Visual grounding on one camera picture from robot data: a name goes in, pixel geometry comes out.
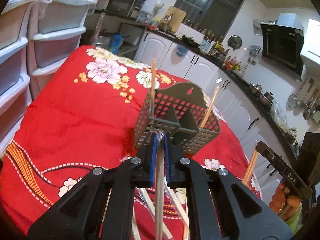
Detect wooden chopstick pair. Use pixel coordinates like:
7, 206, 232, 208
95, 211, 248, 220
155, 146, 164, 240

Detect white kitchen cabinets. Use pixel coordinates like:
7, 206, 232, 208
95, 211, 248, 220
133, 31, 296, 205

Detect dark kitchen window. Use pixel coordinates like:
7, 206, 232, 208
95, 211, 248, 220
174, 0, 244, 37

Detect orange gloved right hand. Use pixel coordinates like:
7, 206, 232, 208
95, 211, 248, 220
269, 181, 302, 220

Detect loose wrapped chopstick on cloth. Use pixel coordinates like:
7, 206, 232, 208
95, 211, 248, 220
164, 180, 189, 230
138, 188, 173, 239

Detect red floral tablecloth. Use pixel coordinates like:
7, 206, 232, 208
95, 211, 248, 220
0, 45, 263, 240

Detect chopstick in caddy right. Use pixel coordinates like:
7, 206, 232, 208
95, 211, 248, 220
200, 86, 220, 128

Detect chopstick in caddy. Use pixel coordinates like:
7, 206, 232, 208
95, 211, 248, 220
150, 58, 156, 104
200, 86, 220, 128

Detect grey plastic utensil caddy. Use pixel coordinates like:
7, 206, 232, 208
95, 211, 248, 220
133, 82, 220, 156

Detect chopstick in caddy left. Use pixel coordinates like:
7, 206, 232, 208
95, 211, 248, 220
150, 58, 156, 104

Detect white plastic drawer unit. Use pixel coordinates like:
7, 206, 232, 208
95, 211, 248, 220
0, 0, 36, 155

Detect black range hood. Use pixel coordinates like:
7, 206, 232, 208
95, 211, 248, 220
261, 24, 304, 80

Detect blue water jug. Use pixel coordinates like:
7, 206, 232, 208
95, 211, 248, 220
107, 34, 123, 55

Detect hanging pot lid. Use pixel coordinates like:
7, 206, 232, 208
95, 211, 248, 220
227, 35, 242, 50

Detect black wok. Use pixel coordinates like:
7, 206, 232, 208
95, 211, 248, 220
182, 35, 200, 48

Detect wooden cutting board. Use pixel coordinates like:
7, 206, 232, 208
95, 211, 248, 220
164, 6, 187, 33

